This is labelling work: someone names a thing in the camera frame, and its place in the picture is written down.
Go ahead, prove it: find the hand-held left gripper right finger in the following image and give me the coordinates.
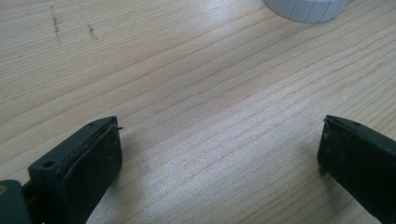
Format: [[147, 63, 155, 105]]
[[317, 114, 396, 224]]

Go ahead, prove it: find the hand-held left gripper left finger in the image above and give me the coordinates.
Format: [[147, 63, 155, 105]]
[[27, 115, 124, 224]]

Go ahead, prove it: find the white stand with post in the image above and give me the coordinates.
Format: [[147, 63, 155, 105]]
[[262, 0, 355, 24]]

